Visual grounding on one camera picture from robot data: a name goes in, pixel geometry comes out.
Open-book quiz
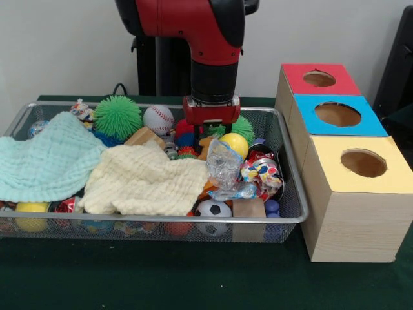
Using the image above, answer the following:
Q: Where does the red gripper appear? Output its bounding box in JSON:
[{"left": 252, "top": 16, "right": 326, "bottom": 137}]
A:
[{"left": 182, "top": 95, "right": 242, "bottom": 152}]

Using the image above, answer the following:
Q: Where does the orange plush toy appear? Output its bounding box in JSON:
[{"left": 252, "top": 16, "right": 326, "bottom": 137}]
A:
[{"left": 197, "top": 135, "right": 216, "bottom": 161}]

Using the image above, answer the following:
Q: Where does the multicolour spiky caterpillar toy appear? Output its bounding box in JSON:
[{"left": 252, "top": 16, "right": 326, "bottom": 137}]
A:
[{"left": 174, "top": 118, "right": 204, "bottom": 160}]

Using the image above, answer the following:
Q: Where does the clear plastic bottle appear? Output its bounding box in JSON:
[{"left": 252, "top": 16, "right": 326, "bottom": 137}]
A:
[{"left": 205, "top": 140, "right": 243, "bottom": 191}]

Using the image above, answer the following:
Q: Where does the wooden box with three holes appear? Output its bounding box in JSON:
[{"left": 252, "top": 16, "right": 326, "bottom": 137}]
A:
[{"left": 274, "top": 63, "right": 407, "bottom": 263}]

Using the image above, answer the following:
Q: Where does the yellow tennis-style ball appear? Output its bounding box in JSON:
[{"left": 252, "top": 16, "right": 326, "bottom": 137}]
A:
[{"left": 219, "top": 132, "right": 250, "bottom": 161}]

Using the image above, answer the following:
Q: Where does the white baseball with red stitching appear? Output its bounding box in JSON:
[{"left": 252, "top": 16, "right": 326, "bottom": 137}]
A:
[{"left": 143, "top": 105, "right": 175, "bottom": 136}]

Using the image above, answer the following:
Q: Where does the crumpled colourful patterned paper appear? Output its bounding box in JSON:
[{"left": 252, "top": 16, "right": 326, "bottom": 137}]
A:
[{"left": 240, "top": 160, "right": 284, "bottom": 201}]

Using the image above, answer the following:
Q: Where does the small black and white football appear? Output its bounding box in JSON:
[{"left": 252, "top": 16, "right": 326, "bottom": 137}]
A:
[{"left": 193, "top": 199, "right": 233, "bottom": 236}]

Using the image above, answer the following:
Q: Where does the cream muslin cloth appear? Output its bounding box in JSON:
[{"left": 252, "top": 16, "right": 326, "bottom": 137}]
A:
[{"left": 77, "top": 140, "right": 210, "bottom": 216}]

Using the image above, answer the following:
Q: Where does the dark green table cloth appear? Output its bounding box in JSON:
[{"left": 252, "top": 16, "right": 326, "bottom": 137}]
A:
[{"left": 0, "top": 94, "right": 413, "bottom": 310}]

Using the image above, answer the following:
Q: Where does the mint green muslin cloth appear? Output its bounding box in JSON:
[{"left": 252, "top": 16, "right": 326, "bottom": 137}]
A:
[{"left": 0, "top": 111, "right": 109, "bottom": 202}]

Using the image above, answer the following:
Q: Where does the black upright panel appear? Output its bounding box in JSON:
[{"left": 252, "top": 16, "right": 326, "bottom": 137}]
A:
[{"left": 372, "top": 5, "right": 413, "bottom": 112}]

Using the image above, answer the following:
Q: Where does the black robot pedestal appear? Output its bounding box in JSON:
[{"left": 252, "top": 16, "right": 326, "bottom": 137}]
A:
[{"left": 130, "top": 0, "right": 261, "bottom": 98}]

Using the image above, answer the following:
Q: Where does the silver wire mesh bin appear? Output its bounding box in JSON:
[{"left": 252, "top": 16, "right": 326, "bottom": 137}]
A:
[{"left": 0, "top": 100, "right": 310, "bottom": 243}]

